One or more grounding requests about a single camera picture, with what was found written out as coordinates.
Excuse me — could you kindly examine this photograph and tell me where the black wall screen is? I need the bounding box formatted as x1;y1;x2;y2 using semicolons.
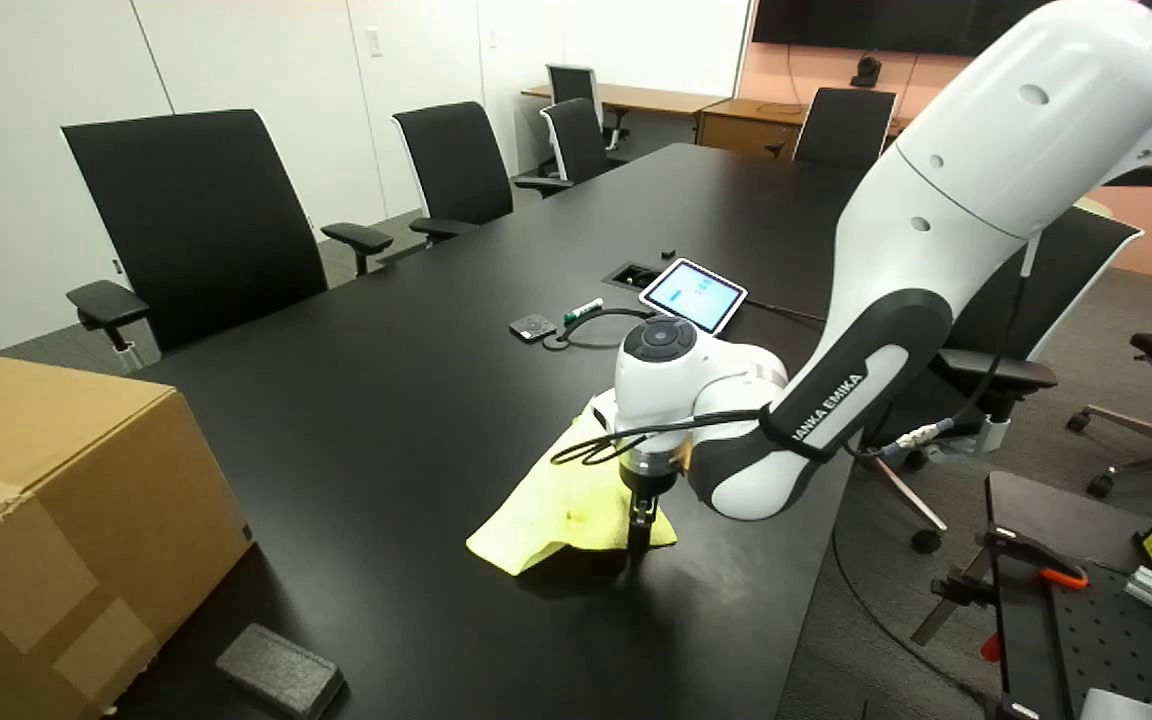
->
748;0;1061;56

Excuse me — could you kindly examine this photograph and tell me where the tablet with lit screen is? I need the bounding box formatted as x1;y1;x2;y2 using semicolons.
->
635;251;750;340

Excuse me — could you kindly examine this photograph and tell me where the black foam block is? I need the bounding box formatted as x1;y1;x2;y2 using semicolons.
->
213;620;351;720

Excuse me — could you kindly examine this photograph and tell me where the black office chair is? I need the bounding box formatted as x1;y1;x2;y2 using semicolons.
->
513;92;631;199
544;58;609;110
392;95;525;248
787;85;904;184
58;106;396;371

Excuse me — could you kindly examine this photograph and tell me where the large brown cardboard box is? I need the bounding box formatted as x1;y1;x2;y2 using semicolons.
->
0;348;255;720

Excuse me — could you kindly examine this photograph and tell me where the black perforated breadboard plate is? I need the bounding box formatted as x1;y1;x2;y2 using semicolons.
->
980;469;1152;720

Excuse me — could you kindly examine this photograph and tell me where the table cable port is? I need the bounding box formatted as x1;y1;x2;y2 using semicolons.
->
609;258;661;293

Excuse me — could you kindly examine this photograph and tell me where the black looped table cable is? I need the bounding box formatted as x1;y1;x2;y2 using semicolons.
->
541;298;666;350

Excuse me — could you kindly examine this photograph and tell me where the yellow towel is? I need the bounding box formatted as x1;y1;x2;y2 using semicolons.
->
463;387;685;580

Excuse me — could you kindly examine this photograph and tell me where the orange and black clamp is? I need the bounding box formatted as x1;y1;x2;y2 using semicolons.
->
980;518;1095;598

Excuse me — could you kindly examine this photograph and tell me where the black chair white frame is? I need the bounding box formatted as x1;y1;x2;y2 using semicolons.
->
869;203;1147;554

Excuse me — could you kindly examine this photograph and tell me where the small dark smartphone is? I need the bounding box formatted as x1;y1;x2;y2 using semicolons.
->
509;311;565;348

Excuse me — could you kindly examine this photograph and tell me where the black camera cable silver connector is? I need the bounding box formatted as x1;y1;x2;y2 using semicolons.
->
547;236;1046;472

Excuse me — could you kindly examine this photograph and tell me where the black floor cable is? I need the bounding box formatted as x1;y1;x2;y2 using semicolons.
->
826;505;1009;720

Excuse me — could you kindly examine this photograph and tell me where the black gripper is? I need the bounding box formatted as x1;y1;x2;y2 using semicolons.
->
620;448;675;553

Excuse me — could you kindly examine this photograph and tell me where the small white cable adapter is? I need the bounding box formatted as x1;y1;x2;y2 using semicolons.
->
554;293;609;326

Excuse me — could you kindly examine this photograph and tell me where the wooden desk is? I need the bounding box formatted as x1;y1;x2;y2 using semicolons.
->
519;80;809;161

